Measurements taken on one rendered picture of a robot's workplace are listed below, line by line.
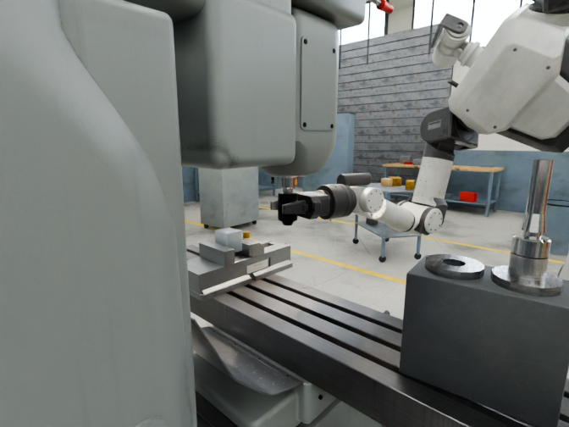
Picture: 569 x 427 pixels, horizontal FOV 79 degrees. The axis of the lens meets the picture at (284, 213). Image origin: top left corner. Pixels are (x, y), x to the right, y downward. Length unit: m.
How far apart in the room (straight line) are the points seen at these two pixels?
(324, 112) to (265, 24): 0.22
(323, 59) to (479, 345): 0.58
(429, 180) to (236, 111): 0.73
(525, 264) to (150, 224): 0.51
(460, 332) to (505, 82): 0.61
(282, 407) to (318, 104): 0.61
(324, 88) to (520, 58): 0.45
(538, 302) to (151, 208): 0.51
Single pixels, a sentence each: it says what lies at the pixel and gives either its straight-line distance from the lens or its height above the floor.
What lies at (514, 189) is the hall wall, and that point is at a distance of 8.24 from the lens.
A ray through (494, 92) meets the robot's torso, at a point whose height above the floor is 1.50.
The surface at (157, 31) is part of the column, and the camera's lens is 0.45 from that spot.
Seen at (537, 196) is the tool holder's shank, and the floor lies 1.31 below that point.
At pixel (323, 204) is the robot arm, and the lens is 0.83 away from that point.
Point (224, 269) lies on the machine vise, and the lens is 0.96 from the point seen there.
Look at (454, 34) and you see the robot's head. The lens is 1.04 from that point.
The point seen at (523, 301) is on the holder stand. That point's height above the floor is 1.17.
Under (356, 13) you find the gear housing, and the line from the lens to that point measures 0.84.
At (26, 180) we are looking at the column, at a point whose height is 1.35.
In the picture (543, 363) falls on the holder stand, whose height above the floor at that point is 1.09.
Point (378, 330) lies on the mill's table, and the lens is 0.81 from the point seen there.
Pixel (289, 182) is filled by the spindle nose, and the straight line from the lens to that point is 0.79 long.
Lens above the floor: 1.38
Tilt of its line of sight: 12 degrees down
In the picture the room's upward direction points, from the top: straight up
